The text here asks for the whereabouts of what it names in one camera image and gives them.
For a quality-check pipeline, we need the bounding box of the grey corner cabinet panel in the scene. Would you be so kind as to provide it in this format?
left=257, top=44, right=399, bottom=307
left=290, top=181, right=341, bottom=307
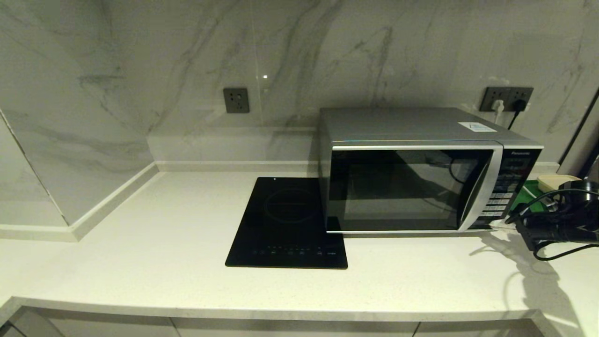
left=0, top=309, right=64, bottom=337

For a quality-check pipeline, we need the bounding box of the microwave door with dark glass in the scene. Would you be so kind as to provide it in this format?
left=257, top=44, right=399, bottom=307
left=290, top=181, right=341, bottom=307
left=326, top=143, right=504, bottom=233

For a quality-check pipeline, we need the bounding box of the green plastic tray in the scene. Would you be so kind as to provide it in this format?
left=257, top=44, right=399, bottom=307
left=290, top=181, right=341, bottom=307
left=510, top=180, right=548, bottom=216

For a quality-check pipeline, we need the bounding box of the grey double wall socket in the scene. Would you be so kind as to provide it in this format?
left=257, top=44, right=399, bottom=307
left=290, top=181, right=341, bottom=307
left=480, top=87, right=534, bottom=113

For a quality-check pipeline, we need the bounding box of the black induction cooktop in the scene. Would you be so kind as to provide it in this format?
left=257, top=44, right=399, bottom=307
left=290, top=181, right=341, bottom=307
left=225, top=177, right=349, bottom=270

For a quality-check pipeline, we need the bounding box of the grey single wall socket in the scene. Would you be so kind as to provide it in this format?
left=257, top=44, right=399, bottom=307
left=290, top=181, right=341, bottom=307
left=223, top=88, right=250, bottom=114

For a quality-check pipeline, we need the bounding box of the dark door frame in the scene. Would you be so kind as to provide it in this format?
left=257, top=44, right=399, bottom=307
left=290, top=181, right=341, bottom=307
left=557, top=84, right=599, bottom=181

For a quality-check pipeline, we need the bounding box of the beige lidded box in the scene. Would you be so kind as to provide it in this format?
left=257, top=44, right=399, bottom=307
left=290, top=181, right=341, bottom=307
left=537, top=175, right=582, bottom=192

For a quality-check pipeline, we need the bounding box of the silver Panasonic microwave oven body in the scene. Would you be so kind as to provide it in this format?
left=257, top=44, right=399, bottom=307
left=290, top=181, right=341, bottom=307
left=319, top=108, right=544, bottom=233

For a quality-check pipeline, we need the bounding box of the white label sticker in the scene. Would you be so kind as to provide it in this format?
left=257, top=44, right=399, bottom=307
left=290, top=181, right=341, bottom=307
left=458, top=122, right=497, bottom=133

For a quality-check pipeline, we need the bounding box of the black power plug with cable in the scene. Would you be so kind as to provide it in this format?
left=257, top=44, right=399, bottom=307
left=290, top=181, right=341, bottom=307
left=507, top=99, right=526, bottom=131

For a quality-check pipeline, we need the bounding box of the grey cabinet door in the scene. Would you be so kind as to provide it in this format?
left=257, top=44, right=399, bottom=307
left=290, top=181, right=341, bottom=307
left=414, top=320, right=532, bottom=337

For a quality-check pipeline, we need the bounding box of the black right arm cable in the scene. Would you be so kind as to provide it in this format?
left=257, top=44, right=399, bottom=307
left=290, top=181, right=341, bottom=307
left=504, top=189, right=599, bottom=262

